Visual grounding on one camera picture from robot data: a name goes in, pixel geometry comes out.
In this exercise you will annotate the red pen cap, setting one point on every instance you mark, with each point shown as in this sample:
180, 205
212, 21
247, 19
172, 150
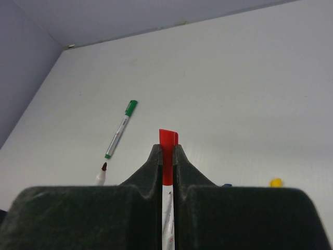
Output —
167, 139

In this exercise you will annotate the green pen cap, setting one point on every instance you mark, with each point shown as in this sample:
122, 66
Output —
131, 107

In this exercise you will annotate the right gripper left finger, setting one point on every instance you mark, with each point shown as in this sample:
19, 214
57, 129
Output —
124, 216

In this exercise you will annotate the red marker pen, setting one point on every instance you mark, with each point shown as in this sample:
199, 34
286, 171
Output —
101, 177

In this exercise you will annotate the green marker pen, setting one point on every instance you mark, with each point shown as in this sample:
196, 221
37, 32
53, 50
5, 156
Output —
110, 150

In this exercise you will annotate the purple marker pen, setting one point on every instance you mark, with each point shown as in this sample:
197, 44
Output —
168, 224

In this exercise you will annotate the yellow pen cap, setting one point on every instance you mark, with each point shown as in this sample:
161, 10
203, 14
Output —
276, 183

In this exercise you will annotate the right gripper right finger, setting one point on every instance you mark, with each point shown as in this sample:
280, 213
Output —
208, 216

